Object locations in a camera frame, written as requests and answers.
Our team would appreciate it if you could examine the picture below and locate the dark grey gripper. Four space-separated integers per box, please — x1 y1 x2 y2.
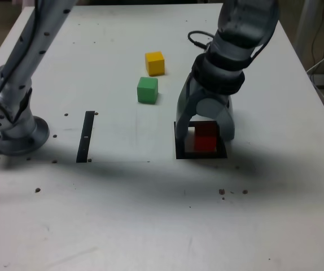
175 73 237 148

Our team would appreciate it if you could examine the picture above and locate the red cube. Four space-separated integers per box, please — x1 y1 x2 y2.
193 121 218 152

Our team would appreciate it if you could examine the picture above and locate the green cube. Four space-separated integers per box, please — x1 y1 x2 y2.
137 76 159 105

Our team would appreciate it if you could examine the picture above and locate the yellow cube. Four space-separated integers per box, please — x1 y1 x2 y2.
145 51 166 77

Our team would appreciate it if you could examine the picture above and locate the black tape square outline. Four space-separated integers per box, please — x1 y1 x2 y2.
174 120 228 160

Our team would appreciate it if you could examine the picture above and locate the black tape strip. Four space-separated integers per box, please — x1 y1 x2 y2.
76 111 96 164

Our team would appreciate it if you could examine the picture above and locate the black camera cable with plug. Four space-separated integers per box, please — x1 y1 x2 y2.
187 30 216 49

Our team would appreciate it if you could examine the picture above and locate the thin white cable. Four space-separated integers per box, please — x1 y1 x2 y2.
305 39 324 74

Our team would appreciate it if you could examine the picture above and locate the white post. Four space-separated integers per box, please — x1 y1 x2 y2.
294 0 323 53

